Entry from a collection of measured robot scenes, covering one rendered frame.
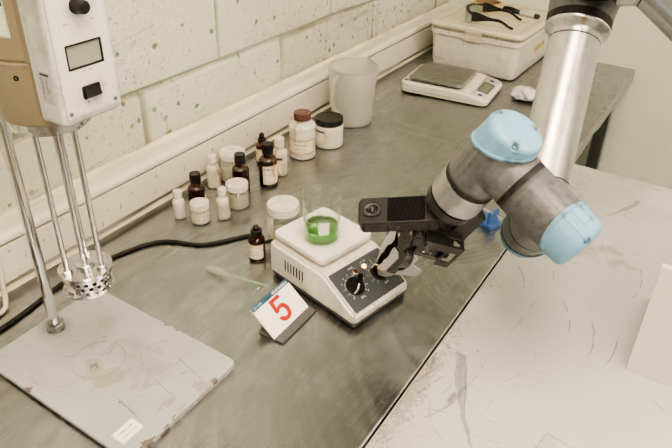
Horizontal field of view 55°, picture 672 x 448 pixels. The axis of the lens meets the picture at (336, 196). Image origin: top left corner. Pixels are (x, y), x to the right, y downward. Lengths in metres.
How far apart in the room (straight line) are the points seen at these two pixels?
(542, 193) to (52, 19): 0.56
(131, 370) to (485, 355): 0.51
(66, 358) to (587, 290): 0.83
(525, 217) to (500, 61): 1.28
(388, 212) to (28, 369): 0.55
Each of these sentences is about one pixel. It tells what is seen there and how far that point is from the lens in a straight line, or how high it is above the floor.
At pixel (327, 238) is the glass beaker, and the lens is 1.02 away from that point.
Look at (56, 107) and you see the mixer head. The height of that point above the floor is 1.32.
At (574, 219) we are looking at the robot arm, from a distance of 0.80.
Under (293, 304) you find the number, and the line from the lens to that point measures 1.03.
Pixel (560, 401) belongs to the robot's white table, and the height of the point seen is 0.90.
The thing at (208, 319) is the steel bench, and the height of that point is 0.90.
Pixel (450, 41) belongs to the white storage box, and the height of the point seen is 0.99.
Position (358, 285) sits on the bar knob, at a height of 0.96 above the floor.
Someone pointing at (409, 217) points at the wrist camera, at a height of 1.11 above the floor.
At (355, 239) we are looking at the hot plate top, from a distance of 1.05.
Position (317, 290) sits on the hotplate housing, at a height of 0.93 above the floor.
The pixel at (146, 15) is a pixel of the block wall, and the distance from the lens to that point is 1.27.
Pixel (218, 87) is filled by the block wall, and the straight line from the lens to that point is 1.45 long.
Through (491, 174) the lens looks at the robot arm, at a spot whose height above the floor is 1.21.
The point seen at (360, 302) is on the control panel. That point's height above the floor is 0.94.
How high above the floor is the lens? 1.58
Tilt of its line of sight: 30 degrees down
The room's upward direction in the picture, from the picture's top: 1 degrees clockwise
